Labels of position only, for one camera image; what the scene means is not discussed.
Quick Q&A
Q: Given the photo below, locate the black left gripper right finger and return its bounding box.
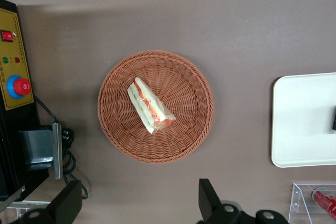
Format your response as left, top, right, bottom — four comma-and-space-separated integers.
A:
196, 178, 244, 224

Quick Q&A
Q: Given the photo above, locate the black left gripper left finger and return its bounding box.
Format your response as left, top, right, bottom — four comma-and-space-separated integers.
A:
17, 180, 83, 224

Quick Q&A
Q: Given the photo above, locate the triangle sandwich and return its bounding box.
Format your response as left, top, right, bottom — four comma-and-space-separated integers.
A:
127, 77, 176, 135

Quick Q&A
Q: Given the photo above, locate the round brown wicker basket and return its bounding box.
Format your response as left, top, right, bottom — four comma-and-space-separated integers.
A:
98, 49, 215, 164

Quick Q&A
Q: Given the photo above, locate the cream plastic tray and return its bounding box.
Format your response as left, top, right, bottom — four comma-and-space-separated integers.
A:
271, 72, 336, 169

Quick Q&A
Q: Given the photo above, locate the black machine with yellow panel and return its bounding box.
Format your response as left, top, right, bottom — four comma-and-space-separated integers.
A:
0, 0, 64, 205

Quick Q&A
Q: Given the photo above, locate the clear acrylic bottle rack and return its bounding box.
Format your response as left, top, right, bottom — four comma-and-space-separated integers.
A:
288, 182, 336, 224

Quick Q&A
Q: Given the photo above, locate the red cola bottle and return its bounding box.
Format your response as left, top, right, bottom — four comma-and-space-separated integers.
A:
311, 186, 336, 216

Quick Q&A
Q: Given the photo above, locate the red emergency stop button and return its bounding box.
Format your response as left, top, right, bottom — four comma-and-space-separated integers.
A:
6, 74, 32, 100

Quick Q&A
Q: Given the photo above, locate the black power cable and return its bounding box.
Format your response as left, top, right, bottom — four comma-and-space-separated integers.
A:
33, 94, 89, 200

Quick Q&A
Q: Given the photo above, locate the red rocker switch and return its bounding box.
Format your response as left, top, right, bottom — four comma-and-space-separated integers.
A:
1, 30, 14, 42

